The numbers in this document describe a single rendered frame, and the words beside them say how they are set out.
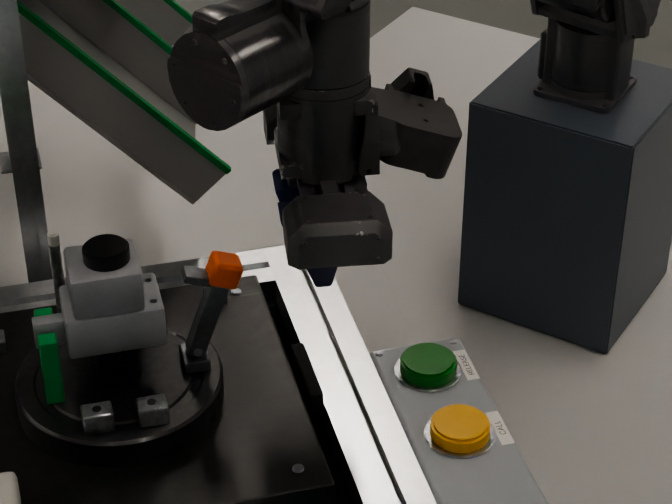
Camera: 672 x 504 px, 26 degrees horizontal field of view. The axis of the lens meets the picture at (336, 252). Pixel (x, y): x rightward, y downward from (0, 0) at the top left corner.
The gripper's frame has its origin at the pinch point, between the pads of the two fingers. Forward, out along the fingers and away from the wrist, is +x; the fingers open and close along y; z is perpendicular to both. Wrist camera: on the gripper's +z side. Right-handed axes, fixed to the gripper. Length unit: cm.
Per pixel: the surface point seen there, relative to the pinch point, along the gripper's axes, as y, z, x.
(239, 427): -4.5, -6.1, 11.5
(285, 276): 13.9, -1.3, 11.8
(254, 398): -1.6, -4.9, 11.4
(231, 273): -0.6, -6.1, 1.7
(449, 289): 24.7, 14.1, 21.5
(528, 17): 259, 84, 99
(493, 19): 259, 74, 99
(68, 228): 38.6, -19.6, 21.2
